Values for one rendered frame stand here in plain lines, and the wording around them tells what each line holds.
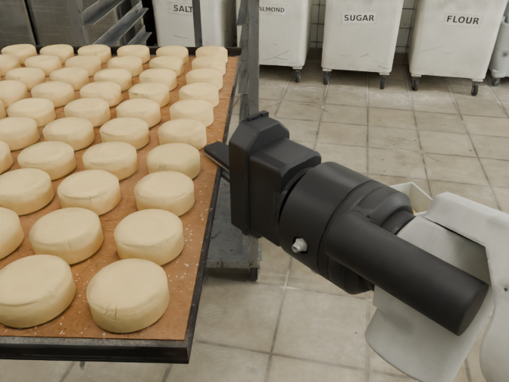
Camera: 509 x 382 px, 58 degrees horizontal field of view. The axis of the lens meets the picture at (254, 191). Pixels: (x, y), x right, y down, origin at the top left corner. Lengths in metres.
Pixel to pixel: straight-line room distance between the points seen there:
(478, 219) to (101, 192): 0.28
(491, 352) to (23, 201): 0.35
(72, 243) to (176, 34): 3.43
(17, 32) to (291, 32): 2.07
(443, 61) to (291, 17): 1.11
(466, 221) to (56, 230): 0.28
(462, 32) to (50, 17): 2.91
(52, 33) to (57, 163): 3.46
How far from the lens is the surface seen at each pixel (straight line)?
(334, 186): 0.35
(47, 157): 0.47
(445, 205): 0.33
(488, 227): 0.29
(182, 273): 0.33
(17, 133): 0.54
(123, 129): 0.50
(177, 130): 0.49
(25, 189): 0.43
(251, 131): 0.39
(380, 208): 0.34
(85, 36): 1.33
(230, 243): 1.70
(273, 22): 3.51
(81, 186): 0.41
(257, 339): 1.58
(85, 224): 0.36
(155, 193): 0.38
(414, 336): 0.33
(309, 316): 1.66
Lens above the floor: 1.23
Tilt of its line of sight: 33 degrees down
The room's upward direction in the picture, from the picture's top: straight up
